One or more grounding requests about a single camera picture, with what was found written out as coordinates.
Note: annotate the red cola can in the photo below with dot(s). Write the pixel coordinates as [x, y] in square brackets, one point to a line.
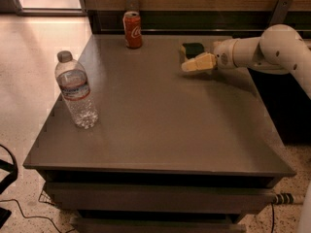
[132, 29]

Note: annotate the clear plastic water bottle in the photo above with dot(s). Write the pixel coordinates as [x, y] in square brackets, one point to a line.
[72, 80]

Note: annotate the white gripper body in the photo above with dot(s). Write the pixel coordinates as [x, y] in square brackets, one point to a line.
[222, 55]

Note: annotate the black chair base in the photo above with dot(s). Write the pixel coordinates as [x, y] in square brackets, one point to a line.
[11, 169]

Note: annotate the right metal wall bracket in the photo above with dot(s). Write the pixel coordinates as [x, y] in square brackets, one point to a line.
[280, 12]

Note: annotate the striped cable plug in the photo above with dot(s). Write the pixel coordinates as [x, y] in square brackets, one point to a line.
[288, 199]

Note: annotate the grey drawer cabinet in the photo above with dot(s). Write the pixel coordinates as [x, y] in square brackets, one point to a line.
[159, 126]

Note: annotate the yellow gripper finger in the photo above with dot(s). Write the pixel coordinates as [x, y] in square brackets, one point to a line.
[202, 62]

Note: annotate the window frame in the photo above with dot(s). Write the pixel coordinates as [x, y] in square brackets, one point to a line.
[48, 0]

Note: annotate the metal wall bracket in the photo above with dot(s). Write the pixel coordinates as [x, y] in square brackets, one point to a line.
[132, 5]
[280, 12]

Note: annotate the green and yellow sponge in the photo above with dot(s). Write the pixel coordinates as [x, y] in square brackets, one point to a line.
[190, 50]

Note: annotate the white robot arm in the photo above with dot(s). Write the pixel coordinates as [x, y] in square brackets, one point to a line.
[279, 50]

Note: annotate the grey drawer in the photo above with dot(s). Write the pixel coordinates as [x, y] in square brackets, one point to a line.
[94, 225]
[159, 198]

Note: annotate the left metal wall bracket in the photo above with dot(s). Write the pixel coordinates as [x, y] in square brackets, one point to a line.
[132, 5]

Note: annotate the lower grey drawer front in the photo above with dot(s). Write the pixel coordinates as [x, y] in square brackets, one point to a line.
[94, 225]

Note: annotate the upper grey drawer front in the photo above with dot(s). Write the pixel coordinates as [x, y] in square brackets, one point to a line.
[159, 198]

